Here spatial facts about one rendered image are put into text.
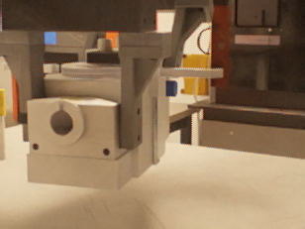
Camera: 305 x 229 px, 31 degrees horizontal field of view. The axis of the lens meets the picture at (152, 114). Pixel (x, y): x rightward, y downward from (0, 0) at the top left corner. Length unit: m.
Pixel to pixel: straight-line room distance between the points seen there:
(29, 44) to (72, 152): 0.10
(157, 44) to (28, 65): 0.12
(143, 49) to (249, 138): 1.70
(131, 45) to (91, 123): 0.08
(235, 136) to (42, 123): 1.71
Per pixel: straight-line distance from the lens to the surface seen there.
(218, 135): 2.19
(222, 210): 0.58
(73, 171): 0.49
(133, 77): 0.47
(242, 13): 2.20
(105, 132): 0.47
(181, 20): 0.63
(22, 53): 0.51
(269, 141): 2.13
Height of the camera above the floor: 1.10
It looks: 10 degrees down
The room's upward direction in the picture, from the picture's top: straight up
